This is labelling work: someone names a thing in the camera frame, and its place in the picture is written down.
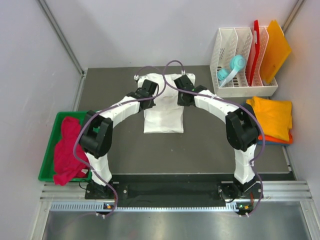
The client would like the white t-shirt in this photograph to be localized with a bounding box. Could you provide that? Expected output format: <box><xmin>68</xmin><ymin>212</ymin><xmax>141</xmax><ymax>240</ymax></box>
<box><xmin>137</xmin><ymin>73</ymin><xmax>184</xmax><ymax>134</ymax></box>

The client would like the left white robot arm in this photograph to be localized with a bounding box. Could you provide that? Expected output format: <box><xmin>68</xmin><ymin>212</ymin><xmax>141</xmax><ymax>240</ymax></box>
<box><xmin>78</xmin><ymin>79</ymin><xmax>159</xmax><ymax>199</ymax></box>

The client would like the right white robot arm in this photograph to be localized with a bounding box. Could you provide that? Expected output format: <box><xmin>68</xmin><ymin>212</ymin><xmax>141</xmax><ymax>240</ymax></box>
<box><xmin>174</xmin><ymin>75</ymin><xmax>260</xmax><ymax>198</ymax></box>

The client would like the white file organizer rack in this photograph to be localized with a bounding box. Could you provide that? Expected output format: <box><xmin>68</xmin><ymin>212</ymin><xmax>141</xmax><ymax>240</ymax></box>
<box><xmin>209</xmin><ymin>27</ymin><xmax>278</xmax><ymax>98</ymax></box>

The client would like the red folder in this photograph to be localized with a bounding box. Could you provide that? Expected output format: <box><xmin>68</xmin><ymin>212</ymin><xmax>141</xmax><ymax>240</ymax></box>
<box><xmin>246</xmin><ymin>19</ymin><xmax>260</xmax><ymax>87</ymax></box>

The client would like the blue folded t-shirt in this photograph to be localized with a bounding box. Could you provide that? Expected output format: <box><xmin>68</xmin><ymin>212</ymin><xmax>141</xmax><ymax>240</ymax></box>
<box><xmin>257</xmin><ymin>140</ymin><xmax>292</xmax><ymax>146</ymax></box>

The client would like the orange folded t-shirt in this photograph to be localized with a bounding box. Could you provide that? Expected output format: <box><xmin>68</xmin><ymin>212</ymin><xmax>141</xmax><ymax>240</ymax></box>
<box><xmin>264</xmin><ymin>130</ymin><xmax>294</xmax><ymax>144</ymax></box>

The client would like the yellow folded t-shirt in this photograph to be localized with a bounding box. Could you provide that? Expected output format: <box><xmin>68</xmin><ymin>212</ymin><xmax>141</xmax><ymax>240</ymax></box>
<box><xmin>245</xmin><ymin>96</ymin><xmax>293</xmax><ymax>142</ymax></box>

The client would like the orange folder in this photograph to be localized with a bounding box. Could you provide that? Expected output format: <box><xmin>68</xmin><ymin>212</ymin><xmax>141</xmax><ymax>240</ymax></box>
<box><xmin>260</xmin><ymin>20</ymin><xmax>292</xmax><ymax>85</ymax></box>

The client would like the magenta t-shirt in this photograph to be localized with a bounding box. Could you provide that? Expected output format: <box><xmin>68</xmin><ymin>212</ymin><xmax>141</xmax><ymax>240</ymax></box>
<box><xmin>53</xmin><ymin>116</ymin><xmax>89</xmax><ymax>186</ymax></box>

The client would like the green plastic bin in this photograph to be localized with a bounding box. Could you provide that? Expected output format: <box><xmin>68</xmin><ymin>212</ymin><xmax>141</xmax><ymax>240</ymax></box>
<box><xmin>38</xmin><ymin>111</ymin><xmax>87</xmax><ymax>183</ymax></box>

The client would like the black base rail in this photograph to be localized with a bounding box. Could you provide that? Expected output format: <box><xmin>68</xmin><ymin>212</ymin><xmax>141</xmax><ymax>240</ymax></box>
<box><xmin>85</xmin><ymin>173</ymin><xmax>263</xmax><ymax>208</ymax></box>

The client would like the grey slotted cable duct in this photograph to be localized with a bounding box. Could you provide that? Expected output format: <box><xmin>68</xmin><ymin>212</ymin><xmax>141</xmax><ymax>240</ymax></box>
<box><xmin>49</xmin><ymin>201</ymin><xmax>251</xmax><ymax>213</ymax></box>

